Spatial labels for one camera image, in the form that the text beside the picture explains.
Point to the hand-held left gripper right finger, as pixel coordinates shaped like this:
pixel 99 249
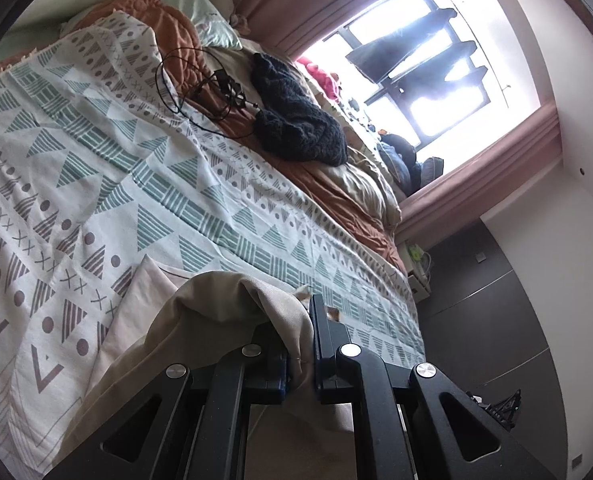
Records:
pixel 316 345

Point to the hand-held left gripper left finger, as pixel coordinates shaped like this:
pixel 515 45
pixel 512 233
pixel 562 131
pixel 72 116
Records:
pixel 280 380

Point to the beige jacket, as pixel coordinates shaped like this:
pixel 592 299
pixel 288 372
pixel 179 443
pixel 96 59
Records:
pixel 201 300

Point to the dark blue clothes pile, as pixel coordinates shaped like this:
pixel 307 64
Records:
pixel 401 160

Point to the white nightstand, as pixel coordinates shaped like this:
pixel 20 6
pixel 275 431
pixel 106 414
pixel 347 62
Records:
pixel 419 285

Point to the small green item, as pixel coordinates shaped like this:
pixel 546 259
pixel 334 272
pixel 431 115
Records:
pixel 412 252

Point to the black device with green light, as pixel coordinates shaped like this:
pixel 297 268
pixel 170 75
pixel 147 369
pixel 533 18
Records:
pixel 499 407

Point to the dark grey cushion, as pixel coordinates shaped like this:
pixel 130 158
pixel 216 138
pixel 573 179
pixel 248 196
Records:
pixel 431 170

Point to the black knit sweater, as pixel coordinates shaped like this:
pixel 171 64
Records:
pixel 301 125

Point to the red cloth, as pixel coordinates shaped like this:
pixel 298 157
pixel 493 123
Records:
pixel 326 82

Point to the geometric patterned blanket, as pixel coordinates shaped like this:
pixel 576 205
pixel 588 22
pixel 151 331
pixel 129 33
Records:
pixel 126 160

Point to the dark hanging coat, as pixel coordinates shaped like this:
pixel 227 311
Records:
pixel 376 57

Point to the small dark hanging garment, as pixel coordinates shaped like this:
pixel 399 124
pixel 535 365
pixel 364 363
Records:
pixel 471 75

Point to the black framed window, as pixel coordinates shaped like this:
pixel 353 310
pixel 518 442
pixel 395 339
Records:
pixel 376 30

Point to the light green pillow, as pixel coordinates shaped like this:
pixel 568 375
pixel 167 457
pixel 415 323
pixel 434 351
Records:
pixel 206 20

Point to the orange and beige quilt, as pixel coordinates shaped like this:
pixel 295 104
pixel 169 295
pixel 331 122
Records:
pixel 176 25

